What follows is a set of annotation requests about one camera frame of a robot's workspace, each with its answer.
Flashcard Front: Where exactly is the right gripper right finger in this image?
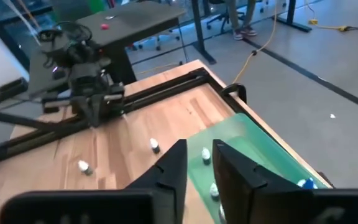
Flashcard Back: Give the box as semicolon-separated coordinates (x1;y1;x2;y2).
212;139;358;224

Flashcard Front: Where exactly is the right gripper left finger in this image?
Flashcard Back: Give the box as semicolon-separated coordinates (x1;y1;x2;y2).
0;139;188;224

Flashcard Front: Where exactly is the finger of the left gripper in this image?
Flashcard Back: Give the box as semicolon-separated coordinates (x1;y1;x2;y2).
94;96;105;127
82;98;96;127

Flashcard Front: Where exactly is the large blue food coloring bottle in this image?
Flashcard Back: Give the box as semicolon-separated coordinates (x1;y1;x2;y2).
296;177;319;190

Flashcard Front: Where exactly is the small beige-label dropper bottle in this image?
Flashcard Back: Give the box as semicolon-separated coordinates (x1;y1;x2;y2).
149;138;162;155

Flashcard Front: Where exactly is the small dark dropper bottle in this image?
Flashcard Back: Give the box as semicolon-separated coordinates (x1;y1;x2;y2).
78;159;94;177
201;147;212;166

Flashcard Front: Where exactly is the dark grey keyboard desk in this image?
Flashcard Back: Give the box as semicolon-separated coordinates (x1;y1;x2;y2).
0;51;77;111

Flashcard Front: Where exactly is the teal translucent plastic bin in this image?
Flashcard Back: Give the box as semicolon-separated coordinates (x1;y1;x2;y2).
186;112;333;224

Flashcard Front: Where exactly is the dark grey raised desk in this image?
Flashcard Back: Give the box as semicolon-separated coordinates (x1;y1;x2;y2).
75;1;188;85

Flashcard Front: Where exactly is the black desk leg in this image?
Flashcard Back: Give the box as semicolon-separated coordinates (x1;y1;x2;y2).
275;0;313;34
190;0;218;65

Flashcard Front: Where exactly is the black office chair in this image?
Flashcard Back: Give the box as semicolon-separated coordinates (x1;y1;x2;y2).
206;0;229;34

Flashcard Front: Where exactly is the person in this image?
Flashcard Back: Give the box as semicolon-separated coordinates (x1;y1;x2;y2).
225;0;259;41

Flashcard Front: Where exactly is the black frame clamp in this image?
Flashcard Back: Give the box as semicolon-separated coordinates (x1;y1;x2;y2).
221;83;248;105

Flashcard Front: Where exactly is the yellow cable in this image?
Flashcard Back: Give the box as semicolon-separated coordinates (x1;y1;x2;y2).
305;0;351;32
137;0;279;85

